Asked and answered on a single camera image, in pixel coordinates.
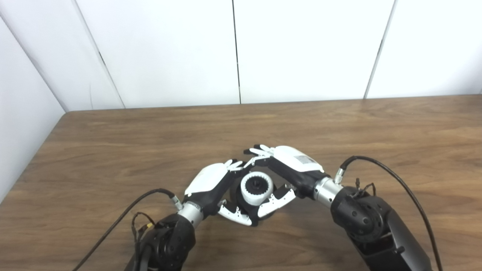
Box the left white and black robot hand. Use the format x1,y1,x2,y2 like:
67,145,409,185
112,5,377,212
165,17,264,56
182,159,260,227

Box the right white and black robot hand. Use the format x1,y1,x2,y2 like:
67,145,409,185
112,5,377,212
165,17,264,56
243,145,325,218

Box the round black plastic part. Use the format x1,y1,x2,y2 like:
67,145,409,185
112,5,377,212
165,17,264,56
235,177,280,223

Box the white toothed plastic ring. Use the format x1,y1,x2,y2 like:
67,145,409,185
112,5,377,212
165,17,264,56
240,171,273,206

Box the thin wires on right arm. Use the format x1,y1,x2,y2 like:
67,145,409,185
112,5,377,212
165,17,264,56
352,178,377,199

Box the thin wires on arm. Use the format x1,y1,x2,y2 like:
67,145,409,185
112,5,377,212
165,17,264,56
352,178,377,199
131,212,155,247

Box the thin wires on left arm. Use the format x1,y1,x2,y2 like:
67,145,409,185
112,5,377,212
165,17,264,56
131,212,155,247

